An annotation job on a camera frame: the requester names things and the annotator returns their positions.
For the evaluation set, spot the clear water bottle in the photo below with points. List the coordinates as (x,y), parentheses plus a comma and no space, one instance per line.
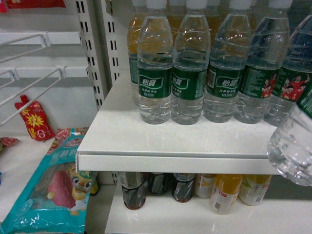
(290,146)

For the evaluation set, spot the white shelf board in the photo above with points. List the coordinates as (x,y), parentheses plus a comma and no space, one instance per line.
(119,140)

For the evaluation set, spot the water bottle front left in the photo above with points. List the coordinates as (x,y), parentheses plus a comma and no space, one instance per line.
(155,63)

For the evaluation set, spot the dark tea bottle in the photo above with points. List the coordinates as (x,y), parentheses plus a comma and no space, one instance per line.
(133,191)

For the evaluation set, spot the orange juice bottle below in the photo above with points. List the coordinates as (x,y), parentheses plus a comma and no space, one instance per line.
(225,192)

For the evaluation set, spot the red snack packet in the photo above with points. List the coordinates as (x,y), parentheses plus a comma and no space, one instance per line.
(36,122)

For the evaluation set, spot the teal snack bag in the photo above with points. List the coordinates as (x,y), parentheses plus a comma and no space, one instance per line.
(55,199)

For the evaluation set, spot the white slotted upright post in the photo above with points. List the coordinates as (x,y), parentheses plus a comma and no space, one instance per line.
(91,41)

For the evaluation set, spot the white wire hook rack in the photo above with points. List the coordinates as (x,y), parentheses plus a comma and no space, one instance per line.
(32,68)

